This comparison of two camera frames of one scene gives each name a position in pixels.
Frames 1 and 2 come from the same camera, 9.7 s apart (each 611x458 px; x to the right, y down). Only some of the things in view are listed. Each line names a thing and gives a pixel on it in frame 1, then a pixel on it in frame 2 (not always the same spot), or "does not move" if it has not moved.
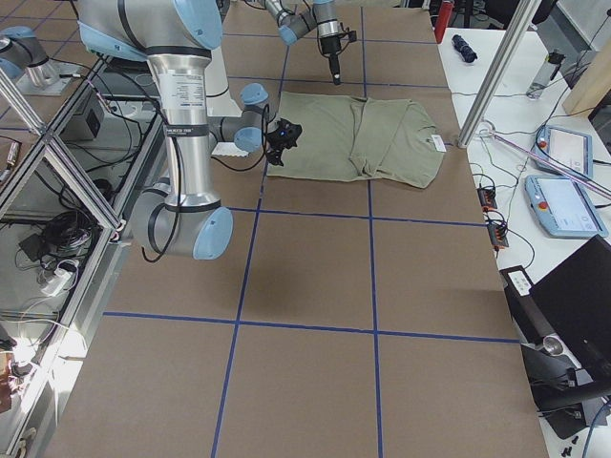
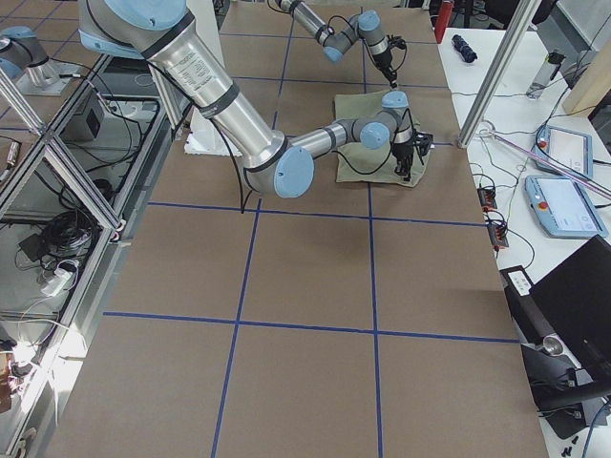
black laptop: x=575 y=301 does not move
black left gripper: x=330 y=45 → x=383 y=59
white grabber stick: x=580 y=179 does not move
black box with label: x=517 y=285 does not move
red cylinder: x=442 y=19 does not move
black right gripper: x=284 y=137 → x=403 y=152
